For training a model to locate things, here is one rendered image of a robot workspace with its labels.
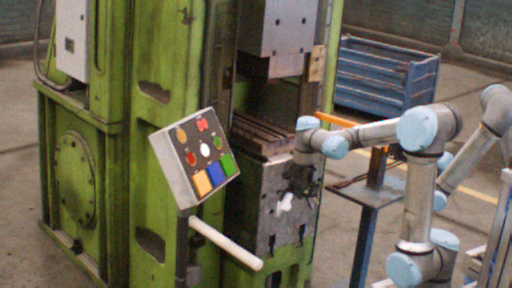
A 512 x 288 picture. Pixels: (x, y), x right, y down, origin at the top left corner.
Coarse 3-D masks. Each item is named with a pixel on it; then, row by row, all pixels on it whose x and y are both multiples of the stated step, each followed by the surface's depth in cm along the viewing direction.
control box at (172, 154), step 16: (208, 112) 238; (176, 128) 217; (192, 128) 226; (208, 128) 234; (160, 144) 214; (176, 144) 215; (192, 144) 223; (208, 144) 231; (224, 144) 241; (160, 160) 216; (176, 160) 213; (208, 160) 228; (176, 176) 215; (192, 176) 217; (208, 176) 225; (224, 176) 234; (176, 192) 217; (192, 192) 215; (208, 192) 223
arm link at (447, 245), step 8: (432, 232) 190; (440, 232) 191; (448, 232) 192; (432, 240) 186; (440, 240) 185; (448, 240) 185; (456, 240) 187; (440, 248) 184; (448, 248) 184; (456, 248) 186; (440, 256) 183; (448, 256) 185; (456, 256) 188; (448, 264) 186; (440, 272) 186; (448, 272) 188
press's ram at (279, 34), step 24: (264, 0) 246; (288, 0) 253; (312, 0) 263; (240, 24) 260; (264, 24) 249; (288, 24) 258; (312, 24) 267; (240, 48) 262; (264, 48) 253; (288, 48) 262; (312, 48) 272
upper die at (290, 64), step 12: (240, 60) 271; (252, 60) 265; (264, 60) 260; (276, 60) 260; (288, 60) 264; (300, 60) 269; (252, 72) 267; (264, 72) 261; (276, 72) 262; (288, 72) 267; (300, 72) 272
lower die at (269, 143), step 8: (240, 112) 306; (232, 120) 294; (240, 120) 294; (256, 120) 296; (232, 128) 287; (240, 128) 286; (248, 128) 286; (256, 128) 286; (272, 128) 286; (280, 128) 289; (232, 136) 284; (240, 136) 280; (248, 136) 278; (264, 136) 277; (272, 136) 278; (280, 136) 276; (288, 136) 280; (248, 144) 277; (256, 144) 273; (264, 144) 271; (272, 144) 274; (280, 144) 278; (288, 144) 281; (264, 152) 272; (272, 152) 276; (280, 152) 279
